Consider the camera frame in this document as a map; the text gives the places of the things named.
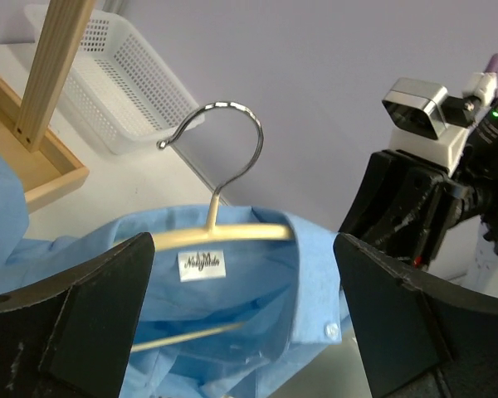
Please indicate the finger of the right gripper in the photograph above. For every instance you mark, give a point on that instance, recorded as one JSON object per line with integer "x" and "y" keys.
{"x": 411, "y": 212}
{"x": 370, "y": 218}

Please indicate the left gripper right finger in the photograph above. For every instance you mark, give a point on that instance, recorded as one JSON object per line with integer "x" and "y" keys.
{"x": 418, "y": 335}

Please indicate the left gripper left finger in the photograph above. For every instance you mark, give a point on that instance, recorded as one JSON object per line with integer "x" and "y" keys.
{"x": 70, "y": 335}

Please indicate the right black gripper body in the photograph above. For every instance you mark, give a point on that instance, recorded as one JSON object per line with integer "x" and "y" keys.
{"x": 458, "y": 201}

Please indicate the blue shirt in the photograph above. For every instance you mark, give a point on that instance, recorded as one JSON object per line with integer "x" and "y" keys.
{"x": 234, "y": 318}

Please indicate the cream wooden hanger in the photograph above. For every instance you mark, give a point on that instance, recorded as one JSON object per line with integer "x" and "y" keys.
{"x": 211, "y": 231}

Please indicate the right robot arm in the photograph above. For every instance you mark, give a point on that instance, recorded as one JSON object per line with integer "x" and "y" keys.
{"x": 478, "y": 164}

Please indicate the wooden clothes rack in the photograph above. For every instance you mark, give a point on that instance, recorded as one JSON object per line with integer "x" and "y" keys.
{"x": 47, "y": 168}

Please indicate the white plastic basket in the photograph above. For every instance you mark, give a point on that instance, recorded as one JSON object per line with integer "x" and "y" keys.
{"x": 122, "y": 88}

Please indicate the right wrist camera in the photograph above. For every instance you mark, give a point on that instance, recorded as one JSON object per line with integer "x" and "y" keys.
{"x": 432, "y": 125}

